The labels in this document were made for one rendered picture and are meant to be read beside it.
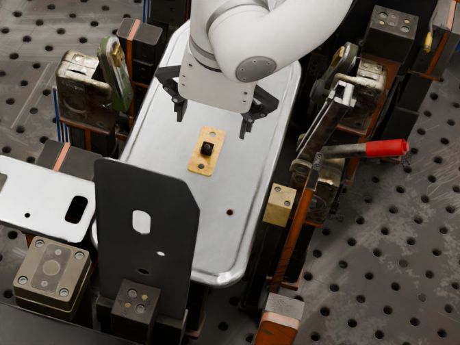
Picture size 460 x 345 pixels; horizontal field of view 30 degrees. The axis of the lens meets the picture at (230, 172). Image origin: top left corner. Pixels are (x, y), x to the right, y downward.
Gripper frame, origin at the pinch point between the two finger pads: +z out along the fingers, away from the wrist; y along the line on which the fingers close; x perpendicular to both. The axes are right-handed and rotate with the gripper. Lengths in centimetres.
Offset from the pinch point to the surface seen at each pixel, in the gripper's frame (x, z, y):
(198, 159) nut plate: 2.2, 7.9, 1.1
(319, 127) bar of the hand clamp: 1.9, -7.0, -14.5
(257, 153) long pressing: -2.0, 8.4, -6.8
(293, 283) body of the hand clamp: 2.8, 36.9, -17.9
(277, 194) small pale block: 8.0, 1.9, -11.5
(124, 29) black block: -19.1, 9.0, 19.7
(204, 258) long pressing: 17.2, 8.2, -4.2
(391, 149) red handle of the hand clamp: 1.0, -5.3, -24.4
